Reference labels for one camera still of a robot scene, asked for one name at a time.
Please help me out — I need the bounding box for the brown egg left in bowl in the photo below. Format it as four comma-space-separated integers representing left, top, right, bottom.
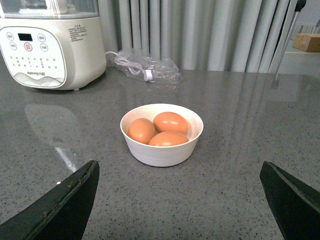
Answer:
127, 118, 156, 145

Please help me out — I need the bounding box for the white power cable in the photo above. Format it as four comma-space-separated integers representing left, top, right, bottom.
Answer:
104, 51, 153, 83

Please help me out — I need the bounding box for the grey curtain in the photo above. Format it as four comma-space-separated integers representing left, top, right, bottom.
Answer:
98, 0, 297, 73

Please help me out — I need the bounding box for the metal stand pole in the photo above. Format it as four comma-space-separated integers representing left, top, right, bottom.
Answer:
274, 0, 307, 81

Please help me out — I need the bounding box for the brown egg in bowl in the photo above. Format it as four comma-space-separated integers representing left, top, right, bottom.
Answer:
127, 118, 156, 145
148, 131, 189, 147
153, 111, 189, 134

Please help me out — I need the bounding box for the brown egg front in bowl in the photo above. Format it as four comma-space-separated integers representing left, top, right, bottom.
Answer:
148, 131, 189, 147

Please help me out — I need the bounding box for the cardboard box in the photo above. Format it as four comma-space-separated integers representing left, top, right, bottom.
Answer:
292, 33, 320, 52

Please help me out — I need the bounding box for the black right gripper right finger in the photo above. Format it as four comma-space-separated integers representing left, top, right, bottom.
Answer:
259, 161, 320, 240

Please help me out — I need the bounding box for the white round bowl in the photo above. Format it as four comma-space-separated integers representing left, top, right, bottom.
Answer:
120, 103, 204, 167

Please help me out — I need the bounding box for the white Joyoung soymilk machine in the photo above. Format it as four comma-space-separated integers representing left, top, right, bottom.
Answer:
0, 0, 107, 90

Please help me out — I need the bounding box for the brown egg back in bowl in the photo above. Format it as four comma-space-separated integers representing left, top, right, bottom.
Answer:
153, 111, 189, 134

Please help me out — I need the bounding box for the clear plastic bag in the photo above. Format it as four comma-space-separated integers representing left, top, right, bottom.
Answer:
105, 48, 183, 85

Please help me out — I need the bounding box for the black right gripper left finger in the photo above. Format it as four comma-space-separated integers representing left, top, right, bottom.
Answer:
0, 160, 100, 240

